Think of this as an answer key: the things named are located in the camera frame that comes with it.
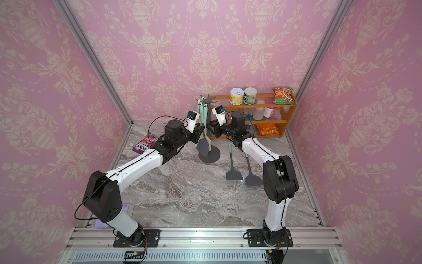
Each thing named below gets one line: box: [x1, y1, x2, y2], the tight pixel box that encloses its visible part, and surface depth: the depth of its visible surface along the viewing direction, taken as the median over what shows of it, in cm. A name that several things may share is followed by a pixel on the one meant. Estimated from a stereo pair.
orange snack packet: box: [256, 123, 280, 136], surface depth 114 cm
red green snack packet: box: [272, 86, 297, 106], surface depth 91 cm
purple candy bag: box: [131, 132, 159, 155], surface depth 107 cm
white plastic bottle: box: [252, 100, 266, 121], surface depth 101 cm
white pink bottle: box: [263, 106, 277, 119], surface depth 101 cm
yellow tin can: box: [229, 86, 245, 106], surface depth 89 cm
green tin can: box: [242, 86, 258, 106], surface depth 89 cm
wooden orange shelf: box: [209, 92, 298, 139], surface depth 95 cm
